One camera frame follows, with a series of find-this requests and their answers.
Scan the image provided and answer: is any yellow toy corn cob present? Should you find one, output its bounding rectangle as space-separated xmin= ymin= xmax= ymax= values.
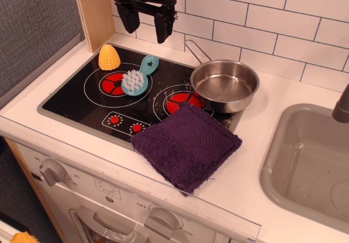
xmin=98 ymin=44 xmax=121 ymax=70

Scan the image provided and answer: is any stainless steel pot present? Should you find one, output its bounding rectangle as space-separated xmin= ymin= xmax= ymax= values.
xmin=184 ymin=39 xmax=260 ymax=114

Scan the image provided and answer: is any grey right oven knob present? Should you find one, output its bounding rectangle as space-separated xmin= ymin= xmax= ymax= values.
xmin=144 ymin=208 xmax=179 ymax=240

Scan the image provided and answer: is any orange object at corner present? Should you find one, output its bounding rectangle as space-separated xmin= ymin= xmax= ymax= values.
xmin=10 ymin=232 xmax=39 ymax=243

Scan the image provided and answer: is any black toy stove top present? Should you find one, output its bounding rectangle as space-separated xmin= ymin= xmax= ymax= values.
xmin=37 ymin=43 xmax=245 ymax=150

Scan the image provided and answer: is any grey sink basin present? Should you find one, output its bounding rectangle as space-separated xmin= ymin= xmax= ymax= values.
xmin=260 ymin=104 xmax=348 ymax=233

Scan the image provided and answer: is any teal dish brush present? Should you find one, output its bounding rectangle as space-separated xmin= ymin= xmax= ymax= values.
xmin=121 ymin=55 xmax=159 ymax=96

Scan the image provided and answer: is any wooden side post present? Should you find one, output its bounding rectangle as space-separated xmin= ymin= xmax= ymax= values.
xmin=76 ymin=0 xmax=115 ymax=53

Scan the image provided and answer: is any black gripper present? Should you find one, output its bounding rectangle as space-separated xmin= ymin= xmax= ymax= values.
xmin=115 ymin=0 xmax=177 ymax=44

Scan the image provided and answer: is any grey left oven knob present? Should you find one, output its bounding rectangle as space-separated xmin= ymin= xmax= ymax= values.
xmin=39 ymin=158 xmax=67 ymax=187

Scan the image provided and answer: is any grey faucet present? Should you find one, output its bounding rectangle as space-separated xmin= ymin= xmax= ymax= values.
xmin=332 ymin=84 xmax=349 ymax=123

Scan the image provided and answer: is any red stove knob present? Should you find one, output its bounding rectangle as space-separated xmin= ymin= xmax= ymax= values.
xmin=132 ymin=124 xmax=143 ymax=133
xmin=110 ymin=115 xmax=120 ymax=125

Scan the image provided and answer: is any grey oven knob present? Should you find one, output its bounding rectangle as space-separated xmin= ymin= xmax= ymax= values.
xmin=144 ymin=208 xmax=179 ymax=240
xmin=39 ymin=158 xmax=67 ymax=187

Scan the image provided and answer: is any oven door handle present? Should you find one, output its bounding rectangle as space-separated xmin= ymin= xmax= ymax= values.
xmin=76 ymin=206 xmax=149 ymax=242

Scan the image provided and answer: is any red right stove knob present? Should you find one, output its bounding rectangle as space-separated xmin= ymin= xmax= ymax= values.
xmin=132 ymin=124 xmax=143 ymax=133

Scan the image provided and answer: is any purple knitted cloth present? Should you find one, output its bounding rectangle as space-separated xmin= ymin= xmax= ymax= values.
xmin=130 ymin=102 xmax=242 ymax=194

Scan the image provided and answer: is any red left stove knob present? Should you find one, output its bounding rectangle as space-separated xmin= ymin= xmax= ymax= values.
xmin=110 ymin=115 xmax=120 ymax=125

